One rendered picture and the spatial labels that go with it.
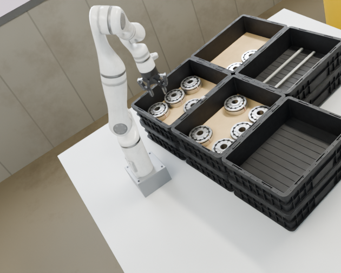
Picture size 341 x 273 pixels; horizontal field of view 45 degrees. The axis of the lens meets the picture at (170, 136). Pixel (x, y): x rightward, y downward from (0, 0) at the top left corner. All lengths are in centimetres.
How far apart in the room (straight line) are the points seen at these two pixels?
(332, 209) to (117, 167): 100
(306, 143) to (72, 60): 211
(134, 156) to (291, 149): 63
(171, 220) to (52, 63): 187
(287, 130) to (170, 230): 62
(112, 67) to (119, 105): 16
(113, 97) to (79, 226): 152
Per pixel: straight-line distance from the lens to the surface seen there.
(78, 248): 280
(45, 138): 352
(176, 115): 194
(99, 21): 140
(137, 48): 175
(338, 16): 327
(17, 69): 321
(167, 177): 184
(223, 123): 182
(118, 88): 151
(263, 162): 163
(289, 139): 169
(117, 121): 159
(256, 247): 158
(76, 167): 217
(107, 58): 147
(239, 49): 222
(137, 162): 174
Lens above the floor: 207
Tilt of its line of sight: 42 degrees down
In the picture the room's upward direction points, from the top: 24 degrees counter-clockwise
